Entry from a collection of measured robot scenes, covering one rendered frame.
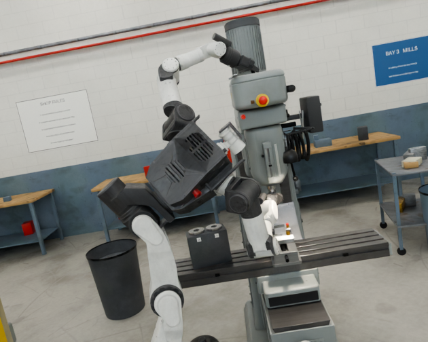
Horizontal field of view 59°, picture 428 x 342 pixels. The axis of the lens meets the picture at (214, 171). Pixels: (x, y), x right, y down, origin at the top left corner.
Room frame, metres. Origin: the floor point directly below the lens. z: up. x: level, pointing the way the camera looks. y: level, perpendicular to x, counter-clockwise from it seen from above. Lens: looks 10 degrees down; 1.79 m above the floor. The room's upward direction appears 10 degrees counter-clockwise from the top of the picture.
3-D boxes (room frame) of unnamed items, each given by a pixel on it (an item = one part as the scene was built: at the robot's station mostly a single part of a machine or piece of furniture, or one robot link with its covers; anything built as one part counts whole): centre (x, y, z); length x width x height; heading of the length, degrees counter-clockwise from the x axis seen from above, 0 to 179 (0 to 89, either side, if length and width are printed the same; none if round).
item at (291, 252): (1.99, -0.30, 0.97); 0.35 x 0.15 x 0.11; 175
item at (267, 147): (1.91, -0.29, 1.45); 0.04 x 0.04 x 0.21; 87
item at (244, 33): (2.27, -0.31, 2.05); 0.20 x 0.20 x 0.32
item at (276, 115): (2.06, -0.30, 1.68); 0.34 x 0.24 x 0.10; 177
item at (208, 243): (2.04, 0.11, 1.02); 0.22 x 0.12 x 0.20; 98
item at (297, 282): (2.02, -0.29, 0.78); 0.50 x 0.35 x 0.12; 177
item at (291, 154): (1.80, -0.37, 1.48); 0.07 x 0.07 x 0.06
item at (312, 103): (2.30, -0.64, 1.62); 0.20 x 0.09 x 0.21; 177
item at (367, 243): (2.02, -0.24, 0.88); 1.24 x 0.23 x 0.08; 87
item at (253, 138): (2.02, -0.29, 1.47); 0.21 x 0.19 x 0.32; 87
